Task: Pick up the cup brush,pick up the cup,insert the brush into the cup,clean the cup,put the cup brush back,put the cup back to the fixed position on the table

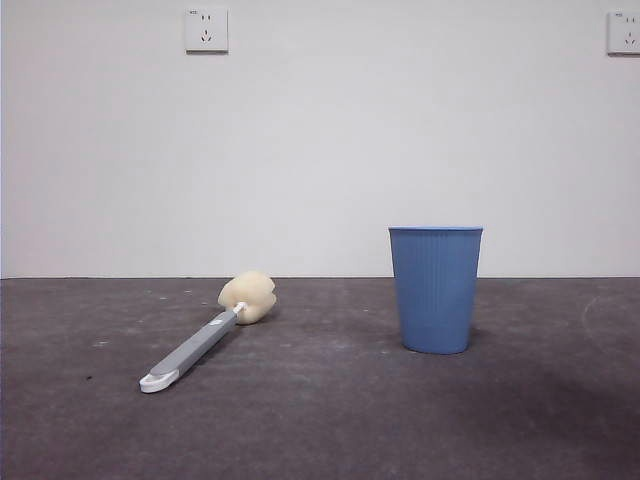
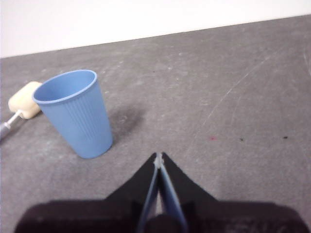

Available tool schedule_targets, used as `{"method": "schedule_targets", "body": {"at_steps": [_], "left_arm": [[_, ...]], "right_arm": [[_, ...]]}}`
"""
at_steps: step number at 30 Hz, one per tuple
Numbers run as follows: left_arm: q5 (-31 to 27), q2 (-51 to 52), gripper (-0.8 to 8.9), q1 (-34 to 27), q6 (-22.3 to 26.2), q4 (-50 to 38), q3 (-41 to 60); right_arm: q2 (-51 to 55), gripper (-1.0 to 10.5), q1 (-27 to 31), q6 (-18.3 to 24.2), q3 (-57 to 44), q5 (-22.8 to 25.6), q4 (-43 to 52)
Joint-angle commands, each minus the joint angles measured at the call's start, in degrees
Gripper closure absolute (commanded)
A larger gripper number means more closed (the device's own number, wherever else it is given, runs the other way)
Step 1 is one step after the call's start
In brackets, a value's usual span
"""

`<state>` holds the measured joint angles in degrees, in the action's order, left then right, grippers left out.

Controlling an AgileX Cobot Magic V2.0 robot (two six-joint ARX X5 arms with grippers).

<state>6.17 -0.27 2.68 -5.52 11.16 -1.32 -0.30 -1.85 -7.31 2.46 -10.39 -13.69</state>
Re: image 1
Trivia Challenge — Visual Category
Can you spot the white wall socket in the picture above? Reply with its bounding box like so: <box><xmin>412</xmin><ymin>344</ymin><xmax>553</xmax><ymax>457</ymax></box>
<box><xmin>185</xmin><ymin>7</ymin><xmax>230</xmax><ymax>55</ymax></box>
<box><xmin>606</xmin><ymin>10</ymin><xmax>640</xmax><ymax>57</ymax></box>

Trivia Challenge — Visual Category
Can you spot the blue ribbed plastic cup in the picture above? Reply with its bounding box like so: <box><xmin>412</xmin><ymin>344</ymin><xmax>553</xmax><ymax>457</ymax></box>
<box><xmin>388</xmin><ymin>225</ymin><xmax>485</xmax><ymax>356</ymax></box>

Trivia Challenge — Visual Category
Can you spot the grey cup brush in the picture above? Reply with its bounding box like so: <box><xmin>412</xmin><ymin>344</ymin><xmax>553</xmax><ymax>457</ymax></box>
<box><xmin>138</xmin><ymin>270</ymin><xmax>279</xmax><ymax>396</ymax></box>

